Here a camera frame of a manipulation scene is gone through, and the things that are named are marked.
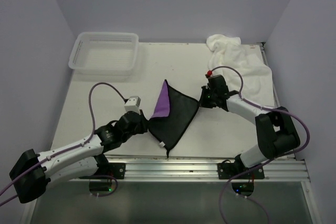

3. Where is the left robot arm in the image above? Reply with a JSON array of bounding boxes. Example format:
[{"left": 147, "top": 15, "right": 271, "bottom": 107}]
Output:
[{"left": 9, "top": 111, "right": 148, "bottom": 204}]

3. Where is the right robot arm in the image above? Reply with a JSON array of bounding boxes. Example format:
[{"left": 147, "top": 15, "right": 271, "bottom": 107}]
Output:
[{"left": 199, "top": 73, "right": 300, "bottom": 179}]

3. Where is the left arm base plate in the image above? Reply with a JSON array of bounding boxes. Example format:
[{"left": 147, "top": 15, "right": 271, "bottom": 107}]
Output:
[{"left": 79, "top": 163, "right": 126, "bottom": 180}]

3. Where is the white towel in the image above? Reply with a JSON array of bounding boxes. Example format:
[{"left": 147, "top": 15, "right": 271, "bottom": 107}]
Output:
[{"left": 206, "top": 34, "right": 275, "bottom": 106}]

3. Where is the purple and black towel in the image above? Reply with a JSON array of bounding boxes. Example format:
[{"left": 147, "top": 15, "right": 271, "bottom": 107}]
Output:
[{"left": 148, "top": 80, "right": 199, "bottom": 156}]

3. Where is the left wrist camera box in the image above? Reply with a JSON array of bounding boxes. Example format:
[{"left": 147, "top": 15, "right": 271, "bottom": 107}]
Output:
[{"left": 124, "top": 96, "right": 141, "bottom": 114}]

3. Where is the white plastic basket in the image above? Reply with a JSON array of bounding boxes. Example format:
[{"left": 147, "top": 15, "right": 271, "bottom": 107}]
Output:
[{"left": 68, "top": 32, "right": 139, "bottom": 76}]

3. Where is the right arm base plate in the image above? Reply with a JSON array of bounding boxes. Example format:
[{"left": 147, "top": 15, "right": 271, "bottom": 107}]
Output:
[{"left": 217, "top": 159, "right": 265, "bottom": 179}]

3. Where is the aluminium mounting rail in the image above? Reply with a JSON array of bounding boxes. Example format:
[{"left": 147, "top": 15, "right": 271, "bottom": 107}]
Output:
[{"left": 107, "top": 155, "right": 310, "bottom": 182}]

